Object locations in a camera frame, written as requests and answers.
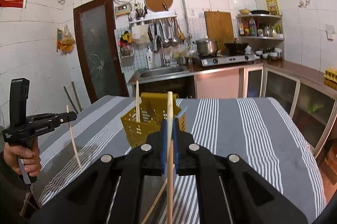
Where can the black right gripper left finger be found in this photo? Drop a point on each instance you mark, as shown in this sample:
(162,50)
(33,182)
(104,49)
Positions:
(108,192)

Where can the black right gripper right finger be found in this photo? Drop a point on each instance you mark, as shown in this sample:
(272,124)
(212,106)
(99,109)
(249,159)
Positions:
(228,189)

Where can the wooden chopstick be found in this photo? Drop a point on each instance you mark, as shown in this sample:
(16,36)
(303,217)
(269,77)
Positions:
(137,108)
(74,147)
(170,161)
(158,196)

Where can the person left hand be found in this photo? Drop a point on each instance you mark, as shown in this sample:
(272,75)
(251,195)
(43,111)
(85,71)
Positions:
(30,157)

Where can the grey striped tablecloth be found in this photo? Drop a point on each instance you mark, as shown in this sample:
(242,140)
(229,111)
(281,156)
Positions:
(259,130)

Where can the yellow perforated utensil caddy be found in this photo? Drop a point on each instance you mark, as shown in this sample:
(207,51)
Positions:
(152,111)

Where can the steel sink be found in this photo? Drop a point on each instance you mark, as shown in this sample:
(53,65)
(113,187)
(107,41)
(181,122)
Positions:
(159,72)

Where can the dark brown door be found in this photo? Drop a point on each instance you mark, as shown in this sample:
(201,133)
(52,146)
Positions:
(96,45)

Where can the steel gas stove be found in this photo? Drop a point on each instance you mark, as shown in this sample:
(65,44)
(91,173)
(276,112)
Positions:
(225,60)

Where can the black wok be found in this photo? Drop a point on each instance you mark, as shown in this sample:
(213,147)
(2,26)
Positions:
(235,48)

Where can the steel cooking pot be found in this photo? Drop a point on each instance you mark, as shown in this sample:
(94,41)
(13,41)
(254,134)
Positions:
(206,46)

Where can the yellow egg tray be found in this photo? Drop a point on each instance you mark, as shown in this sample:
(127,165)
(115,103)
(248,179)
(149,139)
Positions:
(331,74)

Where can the rectangular wooden cutting board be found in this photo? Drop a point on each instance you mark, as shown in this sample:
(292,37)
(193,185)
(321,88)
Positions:
(219,27)

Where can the corner wall shelf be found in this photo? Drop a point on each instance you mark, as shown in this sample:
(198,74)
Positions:
(259,24)

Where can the wall utensil rack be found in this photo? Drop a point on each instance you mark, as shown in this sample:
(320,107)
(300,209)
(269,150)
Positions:
(156,30)

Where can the yellow wall poster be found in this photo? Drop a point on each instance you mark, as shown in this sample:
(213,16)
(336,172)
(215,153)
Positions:
(273,7)

